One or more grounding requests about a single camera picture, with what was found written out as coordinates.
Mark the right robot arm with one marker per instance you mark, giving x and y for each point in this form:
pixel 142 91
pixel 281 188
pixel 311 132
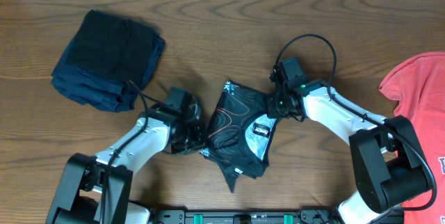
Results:
pixel 389 165

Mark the black jersey with orange contour lines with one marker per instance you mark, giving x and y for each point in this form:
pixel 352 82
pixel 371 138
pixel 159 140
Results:
pixel 240 133

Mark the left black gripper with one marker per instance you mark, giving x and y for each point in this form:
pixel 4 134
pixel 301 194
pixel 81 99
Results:
pixel 200 131

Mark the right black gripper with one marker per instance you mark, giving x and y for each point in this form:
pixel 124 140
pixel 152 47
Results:
pixel 272 111

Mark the folded dark navy clothes stack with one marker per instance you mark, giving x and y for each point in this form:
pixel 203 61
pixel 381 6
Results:
pixel 104 55

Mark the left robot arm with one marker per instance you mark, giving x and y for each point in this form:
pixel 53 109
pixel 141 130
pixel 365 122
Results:
pixel 95 189

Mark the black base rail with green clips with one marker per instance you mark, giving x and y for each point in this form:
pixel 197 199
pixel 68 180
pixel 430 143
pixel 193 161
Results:
pixel 303 216

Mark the red shirt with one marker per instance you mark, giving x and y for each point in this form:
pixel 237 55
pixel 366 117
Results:
pixel 417 84

